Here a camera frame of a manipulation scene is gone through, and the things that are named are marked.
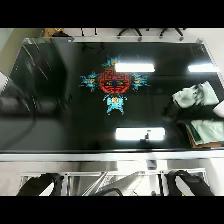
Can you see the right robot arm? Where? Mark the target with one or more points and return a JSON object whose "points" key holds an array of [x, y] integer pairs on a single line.
{"points": [[191, 184]]}

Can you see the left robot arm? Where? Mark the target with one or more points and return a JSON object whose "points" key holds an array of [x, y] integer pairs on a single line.
{"points": [[39, 186]]}

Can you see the brown folded garment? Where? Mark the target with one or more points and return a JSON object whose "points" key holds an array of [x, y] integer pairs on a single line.
{"points": [[190, 137]]}

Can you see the black office chair base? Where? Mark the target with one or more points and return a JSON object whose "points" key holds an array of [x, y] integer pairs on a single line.
{"points": [[172, 31], [130, 31]]}

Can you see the pale green printed garment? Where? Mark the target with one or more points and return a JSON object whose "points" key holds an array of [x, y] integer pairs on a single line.
{"points": [[195, 95]]}

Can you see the pale green folded garment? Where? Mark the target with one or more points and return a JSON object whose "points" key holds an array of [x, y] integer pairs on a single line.
{"points": [[210, 130]]}

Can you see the silver frame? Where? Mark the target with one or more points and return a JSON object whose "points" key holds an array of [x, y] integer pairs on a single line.
{"points": [[100, 156]]}

